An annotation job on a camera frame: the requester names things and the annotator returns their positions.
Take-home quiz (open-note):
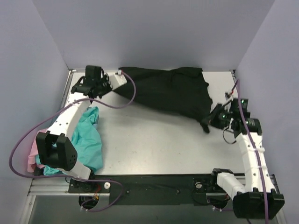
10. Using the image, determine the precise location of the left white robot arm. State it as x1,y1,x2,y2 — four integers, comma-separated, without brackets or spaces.
36,65,112,192

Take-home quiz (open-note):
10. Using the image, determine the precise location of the pink t shirt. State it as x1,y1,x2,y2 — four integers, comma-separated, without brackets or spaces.
27,140,44,173

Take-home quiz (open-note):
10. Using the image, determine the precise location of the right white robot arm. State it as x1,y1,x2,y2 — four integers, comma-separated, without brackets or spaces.
204,97,285,220

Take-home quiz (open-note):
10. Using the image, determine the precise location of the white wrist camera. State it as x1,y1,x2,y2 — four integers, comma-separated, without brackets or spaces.
108,70,127,90
223,90,238,107

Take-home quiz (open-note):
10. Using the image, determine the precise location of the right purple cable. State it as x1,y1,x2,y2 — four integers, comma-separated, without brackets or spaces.
211,78,269,224

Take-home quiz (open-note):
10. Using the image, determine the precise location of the aluminium rail frame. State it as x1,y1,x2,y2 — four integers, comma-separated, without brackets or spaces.
28,174,280,196

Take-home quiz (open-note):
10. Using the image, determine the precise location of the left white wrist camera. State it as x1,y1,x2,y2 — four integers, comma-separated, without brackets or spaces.
108,70,127,90

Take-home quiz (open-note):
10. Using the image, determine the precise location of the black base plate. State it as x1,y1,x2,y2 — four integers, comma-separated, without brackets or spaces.
68,174,230,209

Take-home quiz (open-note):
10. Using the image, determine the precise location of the black t shirt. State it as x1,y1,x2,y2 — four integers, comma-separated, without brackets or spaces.
114,67,213,133

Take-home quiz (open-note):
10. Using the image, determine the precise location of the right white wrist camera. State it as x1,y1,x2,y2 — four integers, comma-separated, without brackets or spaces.
223,90,238,107

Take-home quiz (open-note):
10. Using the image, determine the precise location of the teal t shirt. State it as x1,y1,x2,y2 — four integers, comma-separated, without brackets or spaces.
42,107,103,176

